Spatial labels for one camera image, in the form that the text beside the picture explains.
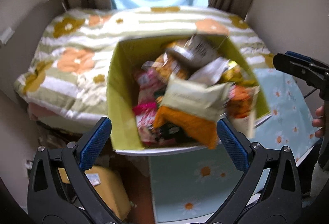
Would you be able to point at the white plastic packet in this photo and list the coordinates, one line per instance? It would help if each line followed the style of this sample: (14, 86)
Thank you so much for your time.
(211, 73)

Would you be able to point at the small pink candy bag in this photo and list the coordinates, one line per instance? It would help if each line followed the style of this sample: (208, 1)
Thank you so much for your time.
(145, 115)

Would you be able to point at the floral striped quilt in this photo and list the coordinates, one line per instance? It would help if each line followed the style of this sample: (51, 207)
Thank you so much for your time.
(66, 83)

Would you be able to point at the waffle cookie clear bag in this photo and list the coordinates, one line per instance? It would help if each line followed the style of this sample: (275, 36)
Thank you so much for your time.
(165, 66)

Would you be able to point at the yellow gold snack bag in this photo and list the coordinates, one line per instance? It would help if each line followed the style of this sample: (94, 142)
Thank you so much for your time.
(234, 73)

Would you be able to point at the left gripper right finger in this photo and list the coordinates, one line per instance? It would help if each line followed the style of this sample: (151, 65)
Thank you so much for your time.
(268, 191)

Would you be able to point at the pink snack bag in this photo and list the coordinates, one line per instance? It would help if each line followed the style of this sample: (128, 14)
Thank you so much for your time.
(149, 83)

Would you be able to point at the person's right hand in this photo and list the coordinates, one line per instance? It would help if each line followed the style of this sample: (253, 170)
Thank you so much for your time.
(319, 121)

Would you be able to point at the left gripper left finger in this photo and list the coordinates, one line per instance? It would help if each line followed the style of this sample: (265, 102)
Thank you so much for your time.
(58, 189)

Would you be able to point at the orange cream snack bag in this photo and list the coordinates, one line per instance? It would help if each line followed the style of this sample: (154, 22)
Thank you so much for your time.
(194, 107)

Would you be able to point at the yellow box on floor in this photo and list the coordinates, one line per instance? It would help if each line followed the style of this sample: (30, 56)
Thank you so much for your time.
(110, 188)

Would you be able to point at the cheese sticks snack bag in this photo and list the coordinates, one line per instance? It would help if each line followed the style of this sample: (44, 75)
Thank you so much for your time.
(241, 109)

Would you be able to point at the snickers bar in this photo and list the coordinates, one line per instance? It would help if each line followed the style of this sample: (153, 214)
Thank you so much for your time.
(170, 134)

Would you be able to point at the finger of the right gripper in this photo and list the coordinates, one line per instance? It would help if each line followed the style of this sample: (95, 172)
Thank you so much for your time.
(315, 73)
(299, 56)

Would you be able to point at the silver grey snack bag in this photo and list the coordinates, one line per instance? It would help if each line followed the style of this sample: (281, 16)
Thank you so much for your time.
(195, 52)

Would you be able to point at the green cardboard box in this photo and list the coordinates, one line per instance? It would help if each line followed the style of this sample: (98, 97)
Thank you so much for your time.
(122, 90)

